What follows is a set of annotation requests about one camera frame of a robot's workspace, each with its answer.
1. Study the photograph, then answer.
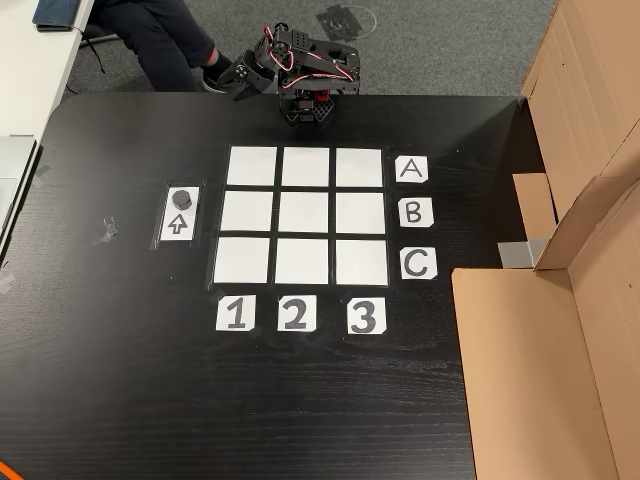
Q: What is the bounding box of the white desk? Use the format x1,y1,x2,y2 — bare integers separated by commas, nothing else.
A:
0,0,96,261

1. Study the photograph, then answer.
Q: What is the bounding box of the brown cardboard sheet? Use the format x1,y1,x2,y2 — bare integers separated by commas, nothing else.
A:
451,175,640,480
512,0,640,241

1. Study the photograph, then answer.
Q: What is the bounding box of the paper sheet number 1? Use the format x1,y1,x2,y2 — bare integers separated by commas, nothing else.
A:
215,294,257,332

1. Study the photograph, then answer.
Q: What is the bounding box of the paper sheet letter C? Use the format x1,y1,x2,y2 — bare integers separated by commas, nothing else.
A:
399,248,439,281

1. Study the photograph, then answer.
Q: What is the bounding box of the white arrow paper sheet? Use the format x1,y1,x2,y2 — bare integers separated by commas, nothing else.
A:
159,186,201,243

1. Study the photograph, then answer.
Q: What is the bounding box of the black floor tape patch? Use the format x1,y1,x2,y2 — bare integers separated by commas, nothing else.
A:
315,4,376,44

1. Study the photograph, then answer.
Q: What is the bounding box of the grey chair base leg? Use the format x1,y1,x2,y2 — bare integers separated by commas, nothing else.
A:
79,33,121,49

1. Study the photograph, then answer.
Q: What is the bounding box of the person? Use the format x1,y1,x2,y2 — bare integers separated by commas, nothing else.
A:
91,0,236,94

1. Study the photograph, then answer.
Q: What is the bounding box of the grey tape strip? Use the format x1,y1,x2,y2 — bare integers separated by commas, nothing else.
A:
497,238,549,270

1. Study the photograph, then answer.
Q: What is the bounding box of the paper sheet number 2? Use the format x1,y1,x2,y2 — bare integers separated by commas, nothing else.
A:
277,294,318,333

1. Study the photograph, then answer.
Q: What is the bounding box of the dark blue notebook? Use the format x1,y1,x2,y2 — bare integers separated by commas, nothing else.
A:
32,0,94,32

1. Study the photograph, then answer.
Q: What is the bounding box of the paper sheet letter A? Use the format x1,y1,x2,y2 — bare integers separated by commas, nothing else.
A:
395,155,429,184

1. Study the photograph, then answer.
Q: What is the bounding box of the paper sheet letter B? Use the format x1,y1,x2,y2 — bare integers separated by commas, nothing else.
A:
398,197,434,229

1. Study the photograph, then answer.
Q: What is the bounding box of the white paper grid square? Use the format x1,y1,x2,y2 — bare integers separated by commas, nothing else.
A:
335,147,384,188
213,237,271,285
220,191,274,233
274,238,330,286
334,239,390,287
277,191,330,234
335,192,387,235
227,146,278,186
281,146,331,187

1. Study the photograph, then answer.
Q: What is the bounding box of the paper sheet number 3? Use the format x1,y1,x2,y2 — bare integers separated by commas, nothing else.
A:
347,297,387,336

